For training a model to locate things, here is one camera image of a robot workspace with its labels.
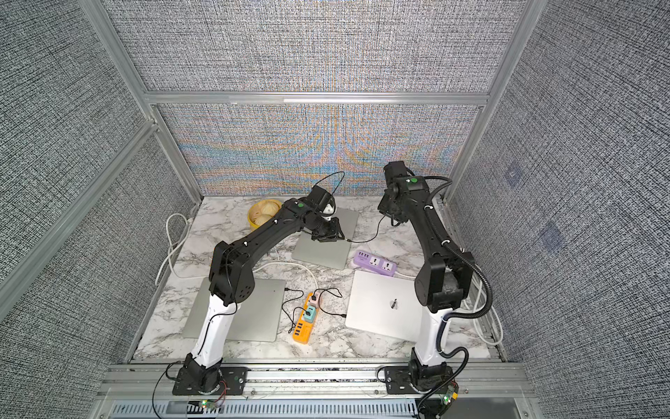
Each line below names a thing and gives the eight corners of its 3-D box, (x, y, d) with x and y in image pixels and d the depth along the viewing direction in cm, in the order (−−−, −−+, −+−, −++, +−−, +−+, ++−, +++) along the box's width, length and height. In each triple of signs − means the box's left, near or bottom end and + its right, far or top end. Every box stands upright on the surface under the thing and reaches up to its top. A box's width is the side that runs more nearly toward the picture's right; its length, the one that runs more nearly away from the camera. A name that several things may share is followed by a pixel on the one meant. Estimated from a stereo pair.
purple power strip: (351, 265, 100) (352, 261, 97) (355, 254, 103) (355, 249, 101) (393, 277, 96) (395, 273, 94) (396, 265, 100) (397, 261, 97)
